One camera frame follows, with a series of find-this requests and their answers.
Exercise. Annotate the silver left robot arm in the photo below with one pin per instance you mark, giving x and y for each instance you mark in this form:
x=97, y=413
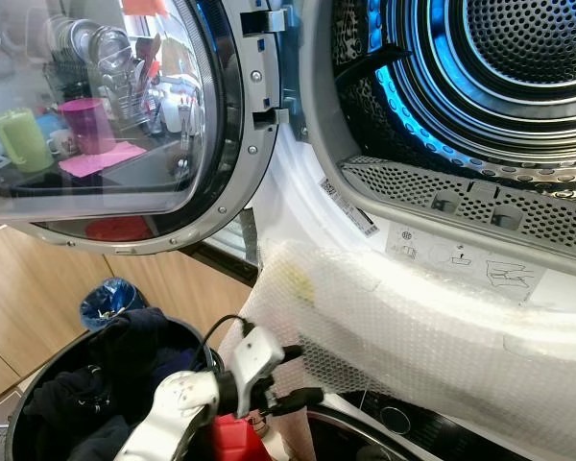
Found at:
x=173, y=403

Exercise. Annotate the dark navy clothes pile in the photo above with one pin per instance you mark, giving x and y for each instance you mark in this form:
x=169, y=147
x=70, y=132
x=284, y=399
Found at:
x=134, y=336

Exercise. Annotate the red plastic bottle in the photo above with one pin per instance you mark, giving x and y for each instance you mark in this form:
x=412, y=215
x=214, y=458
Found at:
x=235, y=442

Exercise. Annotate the black round lower machine door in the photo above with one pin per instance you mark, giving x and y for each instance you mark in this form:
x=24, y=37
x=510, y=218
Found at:
x=403, y=432

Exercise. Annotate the clear bubble wrap sheet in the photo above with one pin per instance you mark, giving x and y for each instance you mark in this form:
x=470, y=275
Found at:
x=442, y=346

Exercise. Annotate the narrow barcode label sticker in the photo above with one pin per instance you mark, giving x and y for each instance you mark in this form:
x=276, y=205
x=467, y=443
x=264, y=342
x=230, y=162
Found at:
x=350, y=209

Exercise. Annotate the white front-loading laundry machine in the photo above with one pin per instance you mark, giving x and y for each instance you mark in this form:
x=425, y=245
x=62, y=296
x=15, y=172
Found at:
x=298, y=192

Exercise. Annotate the blue bin bag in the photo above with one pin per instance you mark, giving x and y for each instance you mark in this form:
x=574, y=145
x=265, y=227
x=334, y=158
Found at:
x=110, y=298

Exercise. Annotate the white pictogram instruction sticker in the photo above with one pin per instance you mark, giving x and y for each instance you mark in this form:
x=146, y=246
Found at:
x=461, y=259

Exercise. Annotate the grey lint filter grille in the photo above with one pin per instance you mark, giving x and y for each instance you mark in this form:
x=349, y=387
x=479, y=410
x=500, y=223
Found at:
x=403, y=187

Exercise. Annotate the round glass machine door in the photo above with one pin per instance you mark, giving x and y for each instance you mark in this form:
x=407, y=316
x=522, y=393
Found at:
x=221, y=144

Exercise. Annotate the black round laundry basket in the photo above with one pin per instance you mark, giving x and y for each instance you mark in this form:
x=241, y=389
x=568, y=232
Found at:
x=24, y=408

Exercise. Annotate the pink cloth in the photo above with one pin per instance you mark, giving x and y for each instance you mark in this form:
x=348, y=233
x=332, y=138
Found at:
x=101, y=160

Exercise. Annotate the black drum paddle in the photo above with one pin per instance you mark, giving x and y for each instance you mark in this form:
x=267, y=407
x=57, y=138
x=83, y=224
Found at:
x=370, y=67

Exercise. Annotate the purple plastic cup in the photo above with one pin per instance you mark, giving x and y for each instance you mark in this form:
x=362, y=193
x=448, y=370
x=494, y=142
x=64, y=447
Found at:
x=88, y=125

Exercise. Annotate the green plastic jug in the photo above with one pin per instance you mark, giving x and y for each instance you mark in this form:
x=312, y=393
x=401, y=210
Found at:
x=24, y=144

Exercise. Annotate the perforated steel drum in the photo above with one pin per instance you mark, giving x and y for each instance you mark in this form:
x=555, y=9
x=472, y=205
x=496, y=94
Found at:
x=518, y=38

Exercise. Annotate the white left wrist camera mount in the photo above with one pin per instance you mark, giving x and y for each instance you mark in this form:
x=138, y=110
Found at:
x=254, y=355

